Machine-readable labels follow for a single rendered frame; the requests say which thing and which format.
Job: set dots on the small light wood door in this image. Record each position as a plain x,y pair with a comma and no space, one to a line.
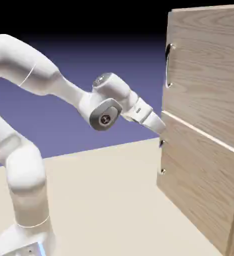
197,180

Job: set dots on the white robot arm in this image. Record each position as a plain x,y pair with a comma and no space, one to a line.
29,66

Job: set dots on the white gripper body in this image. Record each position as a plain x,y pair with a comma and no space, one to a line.
154,121

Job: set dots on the light wood cabinet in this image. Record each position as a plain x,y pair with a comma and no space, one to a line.
205,128

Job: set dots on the large light wood door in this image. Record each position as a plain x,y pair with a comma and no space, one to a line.
205,80

